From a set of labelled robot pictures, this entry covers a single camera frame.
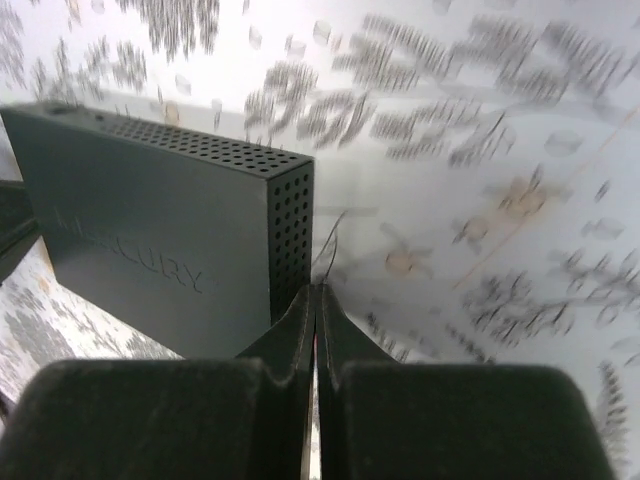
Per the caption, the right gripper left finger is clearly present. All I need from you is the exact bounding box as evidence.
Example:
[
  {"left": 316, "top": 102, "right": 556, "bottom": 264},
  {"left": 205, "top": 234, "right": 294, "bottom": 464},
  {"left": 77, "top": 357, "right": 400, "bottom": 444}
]
[{"left": 1, "top": 287, "right": 315, "bottom": 479}]

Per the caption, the black network switch box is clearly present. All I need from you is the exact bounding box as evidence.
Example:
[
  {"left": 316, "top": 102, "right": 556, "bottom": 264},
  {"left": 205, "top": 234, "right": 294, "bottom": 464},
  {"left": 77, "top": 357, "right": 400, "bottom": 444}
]
[{"left": 1, "top": 101, "right": 314, "bottom": 358}]

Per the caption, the floral patterned table mat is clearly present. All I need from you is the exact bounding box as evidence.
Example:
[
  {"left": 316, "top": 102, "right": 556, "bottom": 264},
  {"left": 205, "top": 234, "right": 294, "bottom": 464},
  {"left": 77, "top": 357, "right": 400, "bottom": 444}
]
[{"left": 1, "top": 1, "right": 639, "bottom": 479}]

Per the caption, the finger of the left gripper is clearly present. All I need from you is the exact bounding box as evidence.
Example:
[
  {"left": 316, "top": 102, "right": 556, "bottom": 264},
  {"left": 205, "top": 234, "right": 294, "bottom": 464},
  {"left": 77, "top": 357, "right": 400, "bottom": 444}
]
[{"left": 0, "top": 180, "right": 39, "bottom": 282}]

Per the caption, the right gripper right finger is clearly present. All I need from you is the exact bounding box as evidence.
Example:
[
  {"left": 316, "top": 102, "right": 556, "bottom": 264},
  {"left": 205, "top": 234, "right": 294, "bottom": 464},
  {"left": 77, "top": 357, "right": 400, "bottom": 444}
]
[{"left": 317, "top": 285, "right": 614, "bottom": 479}]

